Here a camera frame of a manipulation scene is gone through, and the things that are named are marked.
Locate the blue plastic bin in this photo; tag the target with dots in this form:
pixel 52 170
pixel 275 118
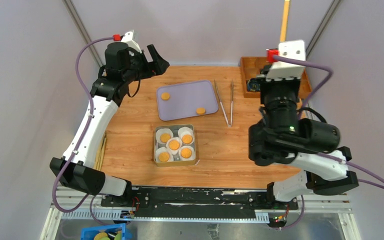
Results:
pixel 106 232

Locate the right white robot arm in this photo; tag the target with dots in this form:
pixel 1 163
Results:
pixel 283 137

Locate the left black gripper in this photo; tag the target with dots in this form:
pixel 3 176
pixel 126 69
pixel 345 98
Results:
pixel 156 67

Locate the lavender tray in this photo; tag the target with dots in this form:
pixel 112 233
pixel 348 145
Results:
pixel 185 98

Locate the wooden compartment organizer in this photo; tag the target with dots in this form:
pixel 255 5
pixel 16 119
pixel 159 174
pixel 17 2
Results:
pixel 250 67

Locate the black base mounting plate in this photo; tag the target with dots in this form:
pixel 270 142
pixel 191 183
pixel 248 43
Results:
pixel 199 203

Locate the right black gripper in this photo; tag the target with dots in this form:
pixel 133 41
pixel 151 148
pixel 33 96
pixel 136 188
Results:
pixel 267 82

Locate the orange cookie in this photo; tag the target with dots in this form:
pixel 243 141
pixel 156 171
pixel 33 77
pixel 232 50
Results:
pixel 165 96
pixel 165 137
pixel 164 157
pixel 200 111
pixel 174 145
pixel 187 139
pixel 186 153

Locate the white paper cupcake liner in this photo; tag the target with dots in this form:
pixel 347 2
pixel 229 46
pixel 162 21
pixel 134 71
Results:
pixel 161 131
pixel 193 157
pixel 174 151
pixel 186 130
pixel 163 149

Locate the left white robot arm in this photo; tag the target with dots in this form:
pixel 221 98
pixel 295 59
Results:
pixel 74 169

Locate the gold cookie tin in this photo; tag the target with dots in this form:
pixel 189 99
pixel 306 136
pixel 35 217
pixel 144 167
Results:
pixel 177 161

